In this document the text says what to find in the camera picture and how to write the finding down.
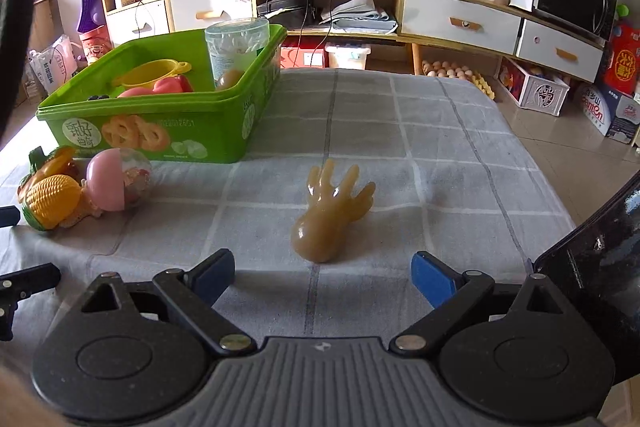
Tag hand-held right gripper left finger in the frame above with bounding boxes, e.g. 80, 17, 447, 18
46, 249, 258, 356

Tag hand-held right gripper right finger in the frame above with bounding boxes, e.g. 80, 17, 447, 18
389, 250, 597, 355

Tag yellow toy corn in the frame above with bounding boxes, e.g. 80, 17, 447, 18
22, 174, 83, 233

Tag tan rubber hand toy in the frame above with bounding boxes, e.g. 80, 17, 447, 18
291, 159, 376, 264
216, 69, 247, 90

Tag green plastic box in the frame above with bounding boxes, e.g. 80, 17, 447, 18
36, 26, 288, 164

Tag red toy fruit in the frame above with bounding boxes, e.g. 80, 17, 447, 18
152, 75, 195, 94

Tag yellow toy bowl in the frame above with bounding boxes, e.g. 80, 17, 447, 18
111, 59, 192, 90

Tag clear cotton swab jar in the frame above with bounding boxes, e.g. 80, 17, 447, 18
205, 18, 271, 90

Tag pink capsule ball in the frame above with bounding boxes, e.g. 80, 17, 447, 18
86, 148, 153, 212

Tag grey plaid tablecloth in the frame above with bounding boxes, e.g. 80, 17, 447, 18
0, 68, 576, 343

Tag white plastic bag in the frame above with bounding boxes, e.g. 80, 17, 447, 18
29, 34, 78, 88

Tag black glossy panel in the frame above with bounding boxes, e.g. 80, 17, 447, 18
534, 169, 640, 388

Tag egg tray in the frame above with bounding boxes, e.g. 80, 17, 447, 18
421, 59, 496, 100

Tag purple plastic object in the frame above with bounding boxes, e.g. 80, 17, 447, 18
76, 0, 108, 32

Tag white drawer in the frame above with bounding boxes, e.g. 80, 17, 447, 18
515, 19, 605, 82
167, 0, 253, 32
400, 0, 523, 50
107, 2, 171, 48

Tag white storage box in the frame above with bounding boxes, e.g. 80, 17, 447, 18
325, 43, 372, 70

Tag red storage box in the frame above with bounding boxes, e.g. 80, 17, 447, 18
280, 44, 326, 68

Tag blue and white carton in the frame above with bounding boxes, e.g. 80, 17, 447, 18
575, 82, 640, 144

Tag folded cloths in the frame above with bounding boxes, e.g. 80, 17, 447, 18
320, 0, 398, 32

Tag black bag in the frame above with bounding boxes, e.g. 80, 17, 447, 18
256, 0, 317, 28

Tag red cardboard box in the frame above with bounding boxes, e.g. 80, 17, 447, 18
600, 24, 640, 95

